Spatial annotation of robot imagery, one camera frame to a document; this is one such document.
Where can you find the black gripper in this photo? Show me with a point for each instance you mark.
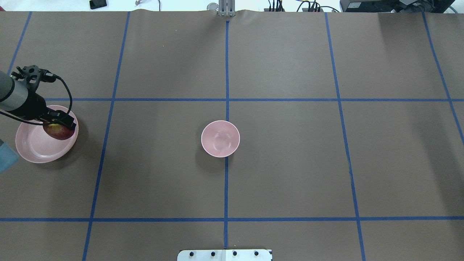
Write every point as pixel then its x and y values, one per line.
pixel 35 104

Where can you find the red apple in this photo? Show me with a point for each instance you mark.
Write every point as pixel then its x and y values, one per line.
pixel 59 132

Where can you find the pink bowl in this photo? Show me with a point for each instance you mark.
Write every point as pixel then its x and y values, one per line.
pixel 220 138

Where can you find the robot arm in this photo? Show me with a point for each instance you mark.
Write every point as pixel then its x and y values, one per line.
pixel 13 95

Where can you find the pink plate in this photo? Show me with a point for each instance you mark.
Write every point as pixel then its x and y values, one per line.
pixel 34 145

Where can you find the small black square device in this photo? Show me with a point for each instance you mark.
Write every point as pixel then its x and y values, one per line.
pixel 95 4

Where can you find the aluminium frame post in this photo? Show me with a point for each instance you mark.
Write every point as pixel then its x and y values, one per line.
pixel 226 8

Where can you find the white camera mast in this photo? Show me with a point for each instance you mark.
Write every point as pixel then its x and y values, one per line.
pixel 226 255

